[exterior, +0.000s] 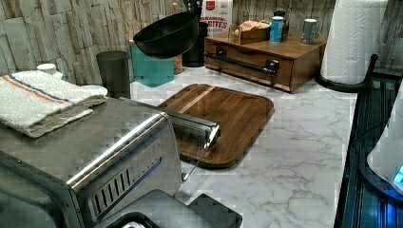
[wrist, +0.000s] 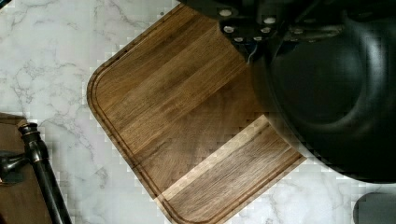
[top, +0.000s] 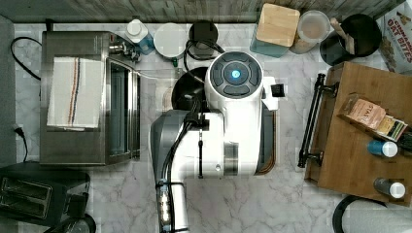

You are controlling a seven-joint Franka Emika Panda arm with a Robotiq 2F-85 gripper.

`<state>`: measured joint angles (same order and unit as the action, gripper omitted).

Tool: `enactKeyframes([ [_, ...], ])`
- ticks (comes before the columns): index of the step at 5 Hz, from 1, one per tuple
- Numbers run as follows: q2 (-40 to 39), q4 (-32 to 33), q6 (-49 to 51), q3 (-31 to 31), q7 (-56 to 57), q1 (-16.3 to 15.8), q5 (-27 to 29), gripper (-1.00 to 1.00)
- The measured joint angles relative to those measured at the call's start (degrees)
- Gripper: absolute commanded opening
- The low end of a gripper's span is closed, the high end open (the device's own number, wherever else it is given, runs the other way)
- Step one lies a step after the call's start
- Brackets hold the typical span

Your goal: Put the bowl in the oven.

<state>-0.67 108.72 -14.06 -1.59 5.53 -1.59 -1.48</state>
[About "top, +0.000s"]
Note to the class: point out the black bowl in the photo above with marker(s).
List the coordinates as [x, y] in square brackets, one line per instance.
[185, 91]

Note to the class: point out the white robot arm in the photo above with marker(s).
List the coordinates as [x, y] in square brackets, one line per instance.
[228, 131]

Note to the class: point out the stainless steel toaster oven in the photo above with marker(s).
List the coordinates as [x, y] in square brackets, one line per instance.
[117, 137]

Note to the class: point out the wooden cutting board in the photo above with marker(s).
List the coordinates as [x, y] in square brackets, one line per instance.
[267, 146]

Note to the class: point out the grey mug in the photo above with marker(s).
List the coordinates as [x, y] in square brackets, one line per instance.
[170, 40]

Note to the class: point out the black round puck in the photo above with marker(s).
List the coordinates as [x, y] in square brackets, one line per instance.
[203, 30]

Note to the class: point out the teal container with bamboo lid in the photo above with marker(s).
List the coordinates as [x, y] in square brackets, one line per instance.
[275, 30]

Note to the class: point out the blue bottle with white cap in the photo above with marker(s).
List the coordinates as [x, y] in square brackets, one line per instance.
[139, 34]

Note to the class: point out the striped white dish towel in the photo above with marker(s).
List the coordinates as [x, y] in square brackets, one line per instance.
[76, 92]

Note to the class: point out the glass jar with white lid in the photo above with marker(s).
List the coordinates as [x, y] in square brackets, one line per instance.
[312, 28]

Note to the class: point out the wooden spatula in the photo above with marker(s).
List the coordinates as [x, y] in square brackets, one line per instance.
[349, 41]

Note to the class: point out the wooden tea bag box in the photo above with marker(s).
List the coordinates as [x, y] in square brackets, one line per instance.
[371, 118]

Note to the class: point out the black utensil holder pot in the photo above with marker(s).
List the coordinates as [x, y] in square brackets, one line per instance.
[365, 32]

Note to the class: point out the black toaster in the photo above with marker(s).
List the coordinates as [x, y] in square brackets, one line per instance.
[43, 195]

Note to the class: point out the blue spice shaker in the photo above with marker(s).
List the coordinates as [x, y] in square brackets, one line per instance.
[383, 149]

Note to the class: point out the grey spice shaker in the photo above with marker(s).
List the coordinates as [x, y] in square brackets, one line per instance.
[394, 189]

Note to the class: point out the cinnamon oat bites cereal box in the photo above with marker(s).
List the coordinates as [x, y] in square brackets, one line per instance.
[396, 42]

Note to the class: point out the bamboo tray with black handle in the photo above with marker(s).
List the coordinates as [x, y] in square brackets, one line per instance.
[347, 166]

